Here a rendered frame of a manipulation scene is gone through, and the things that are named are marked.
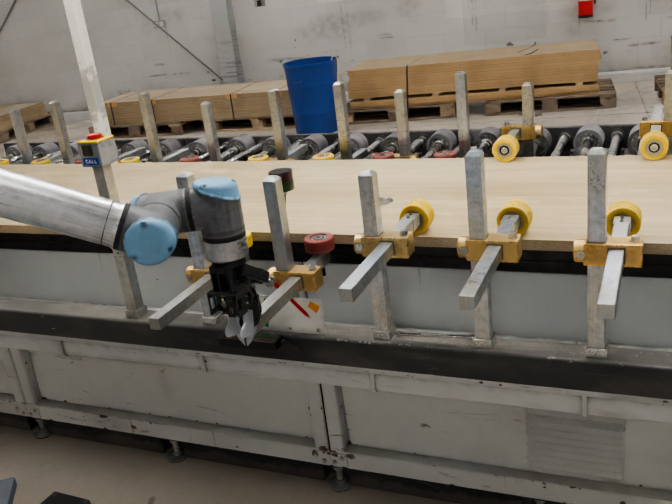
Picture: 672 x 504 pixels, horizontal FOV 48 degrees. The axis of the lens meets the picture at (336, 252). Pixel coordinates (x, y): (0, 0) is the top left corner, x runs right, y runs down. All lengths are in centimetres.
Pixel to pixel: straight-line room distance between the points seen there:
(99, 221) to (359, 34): 781
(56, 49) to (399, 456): 916
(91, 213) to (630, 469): 154
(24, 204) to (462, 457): 145
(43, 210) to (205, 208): 31
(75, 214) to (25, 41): 978
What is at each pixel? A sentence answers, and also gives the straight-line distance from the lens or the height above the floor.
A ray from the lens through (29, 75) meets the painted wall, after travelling 1124.
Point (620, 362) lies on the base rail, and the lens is 176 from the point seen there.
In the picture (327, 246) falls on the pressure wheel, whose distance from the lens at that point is 197.
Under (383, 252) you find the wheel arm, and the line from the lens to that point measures 170.
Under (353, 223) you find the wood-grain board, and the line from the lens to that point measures 209.
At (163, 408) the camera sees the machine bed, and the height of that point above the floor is 21.
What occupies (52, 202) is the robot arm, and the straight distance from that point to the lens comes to 143.
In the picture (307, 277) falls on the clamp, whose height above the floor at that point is 86.
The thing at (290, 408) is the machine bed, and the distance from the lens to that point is 246.
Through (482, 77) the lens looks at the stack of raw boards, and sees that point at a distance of 760.
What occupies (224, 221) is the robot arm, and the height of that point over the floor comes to 112.
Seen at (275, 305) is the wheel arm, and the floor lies 85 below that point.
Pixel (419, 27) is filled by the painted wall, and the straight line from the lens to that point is 894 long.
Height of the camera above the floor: 158
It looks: 21 degrees down
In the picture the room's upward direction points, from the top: 7 degrees counter-clockwise
